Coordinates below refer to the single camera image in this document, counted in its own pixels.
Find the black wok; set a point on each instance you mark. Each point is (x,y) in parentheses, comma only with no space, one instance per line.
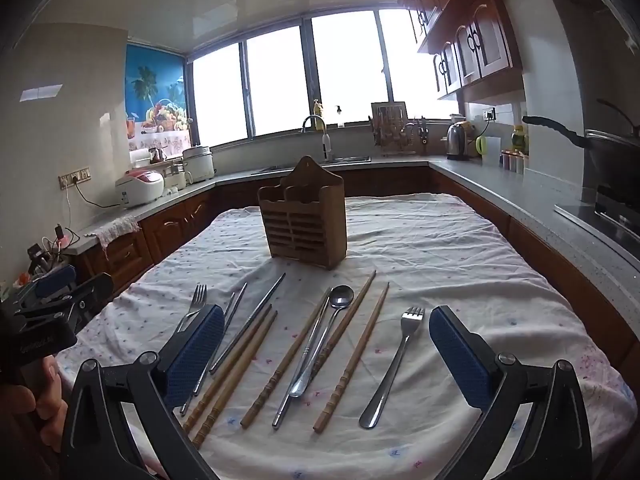
(610,150)

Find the stainless steel fork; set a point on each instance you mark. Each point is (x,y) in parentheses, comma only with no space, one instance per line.
(411,325)
(199,296)

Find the white floral tablecloth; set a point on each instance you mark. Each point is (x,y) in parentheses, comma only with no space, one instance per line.
(450,260)

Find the yellow oil bottle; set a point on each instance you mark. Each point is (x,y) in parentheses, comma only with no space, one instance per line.
(520,140)

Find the clear soap dispenser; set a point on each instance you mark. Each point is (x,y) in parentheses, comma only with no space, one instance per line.
(340,117)

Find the white pink rice cooker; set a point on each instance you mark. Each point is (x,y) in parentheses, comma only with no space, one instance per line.
(142,187)

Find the black gas stove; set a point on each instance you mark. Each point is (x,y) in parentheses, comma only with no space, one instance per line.
(610,220)

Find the stainless steel spoon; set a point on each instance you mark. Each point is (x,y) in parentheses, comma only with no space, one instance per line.
(341,297)

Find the spice jar set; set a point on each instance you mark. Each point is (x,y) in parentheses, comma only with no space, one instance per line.
(512,162)

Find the wooden utensil holder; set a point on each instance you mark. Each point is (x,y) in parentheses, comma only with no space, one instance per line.
(300,220)

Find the wooden upper cabinets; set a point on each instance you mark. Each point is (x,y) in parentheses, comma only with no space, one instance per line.
(465,20)

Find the wall power outlet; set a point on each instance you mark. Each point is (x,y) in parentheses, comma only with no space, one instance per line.
(489,113)

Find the wooden chopstick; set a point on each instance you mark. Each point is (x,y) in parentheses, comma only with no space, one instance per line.
(350,360)
(236,355)
(351,310)
(232,385)
(285,360)

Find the wall power outlet strip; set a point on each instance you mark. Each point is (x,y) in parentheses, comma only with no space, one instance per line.
(75,177)

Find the yellow soap bottle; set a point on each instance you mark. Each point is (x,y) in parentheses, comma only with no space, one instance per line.
(317,108)

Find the small white appliance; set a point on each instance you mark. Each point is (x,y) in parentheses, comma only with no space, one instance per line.
(175,177)

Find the chrome kitchen faucet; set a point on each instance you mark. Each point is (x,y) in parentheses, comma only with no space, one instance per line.
(312,120)

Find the kitchen window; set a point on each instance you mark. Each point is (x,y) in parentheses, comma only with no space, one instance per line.
(280,85)

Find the stainless steel sink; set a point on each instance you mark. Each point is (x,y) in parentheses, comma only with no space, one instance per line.
(345,159)

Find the kitchen scissors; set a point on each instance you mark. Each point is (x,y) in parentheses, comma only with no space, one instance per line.
(423,132)

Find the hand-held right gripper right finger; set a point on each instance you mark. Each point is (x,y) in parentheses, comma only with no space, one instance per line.
(460,360)

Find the wooden cutting board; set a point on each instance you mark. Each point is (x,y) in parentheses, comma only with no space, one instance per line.
(389,107)

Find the kitchen utensil rack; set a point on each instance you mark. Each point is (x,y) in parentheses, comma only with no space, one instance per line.
(392,137)

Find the fringed counter towel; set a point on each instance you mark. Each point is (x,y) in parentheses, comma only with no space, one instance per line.
(117,230)

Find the person's left hand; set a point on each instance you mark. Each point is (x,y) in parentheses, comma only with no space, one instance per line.
(47,400)

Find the palm tree fruit poster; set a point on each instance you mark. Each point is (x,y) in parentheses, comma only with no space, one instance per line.
(150,85)

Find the stainless steel electric kettle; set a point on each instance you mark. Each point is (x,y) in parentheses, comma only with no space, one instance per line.
(457,142)

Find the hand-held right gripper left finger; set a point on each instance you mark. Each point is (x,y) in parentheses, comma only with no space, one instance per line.
(197,355)

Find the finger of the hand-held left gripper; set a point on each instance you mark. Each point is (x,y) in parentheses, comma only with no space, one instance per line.
(95,290)
(55,280)

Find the large white cooker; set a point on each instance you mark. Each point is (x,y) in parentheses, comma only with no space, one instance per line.
(199,162)

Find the grey kitchen countertop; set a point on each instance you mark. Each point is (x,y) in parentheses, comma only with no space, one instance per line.
(500,185)

